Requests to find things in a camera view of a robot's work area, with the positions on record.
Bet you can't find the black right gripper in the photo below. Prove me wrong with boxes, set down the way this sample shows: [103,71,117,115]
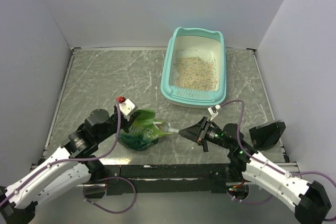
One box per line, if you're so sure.
[178,116,233,150]

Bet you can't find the green cat litter bag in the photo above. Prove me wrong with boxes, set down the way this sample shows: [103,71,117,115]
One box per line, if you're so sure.
[118,110,170,151]

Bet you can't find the clear plastic scoop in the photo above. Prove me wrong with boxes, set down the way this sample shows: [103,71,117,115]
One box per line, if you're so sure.
[153,122,179,134]

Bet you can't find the teal cat litter box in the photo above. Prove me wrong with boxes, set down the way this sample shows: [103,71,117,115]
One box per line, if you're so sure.
[161,27,227,108]

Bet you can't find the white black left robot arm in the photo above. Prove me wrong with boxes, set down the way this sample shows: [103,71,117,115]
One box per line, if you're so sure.
[1,99,139,223]

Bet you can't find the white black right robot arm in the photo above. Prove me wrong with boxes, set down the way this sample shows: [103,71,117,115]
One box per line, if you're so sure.
[178,117,332,223]

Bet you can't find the black right arm base block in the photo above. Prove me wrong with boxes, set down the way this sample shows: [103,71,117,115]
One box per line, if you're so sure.
[249,120,286,151]

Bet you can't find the beige cat litter granules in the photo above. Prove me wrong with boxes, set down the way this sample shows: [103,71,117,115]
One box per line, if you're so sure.
[174,57,217,91]

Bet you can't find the small black T-shaped part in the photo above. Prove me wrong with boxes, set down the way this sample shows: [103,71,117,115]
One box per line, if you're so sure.
[202,141,208,152]

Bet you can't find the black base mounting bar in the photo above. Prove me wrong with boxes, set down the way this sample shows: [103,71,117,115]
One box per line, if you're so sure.
[85,163,243,196]

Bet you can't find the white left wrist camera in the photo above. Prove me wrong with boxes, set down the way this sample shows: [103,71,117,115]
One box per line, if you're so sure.
[119,97,138,121]

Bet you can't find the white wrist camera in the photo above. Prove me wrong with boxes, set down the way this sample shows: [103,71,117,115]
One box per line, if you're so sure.
[208,104,221,121]
[119,97,138,121]

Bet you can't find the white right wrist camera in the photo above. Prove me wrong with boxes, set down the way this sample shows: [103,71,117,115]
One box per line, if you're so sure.
[208,104,221,121]

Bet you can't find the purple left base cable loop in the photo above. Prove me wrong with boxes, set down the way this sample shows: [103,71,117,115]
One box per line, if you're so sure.
[82,176,137,214]

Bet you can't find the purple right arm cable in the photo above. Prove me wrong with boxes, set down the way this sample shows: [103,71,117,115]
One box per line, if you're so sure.
[216,100,336,222]

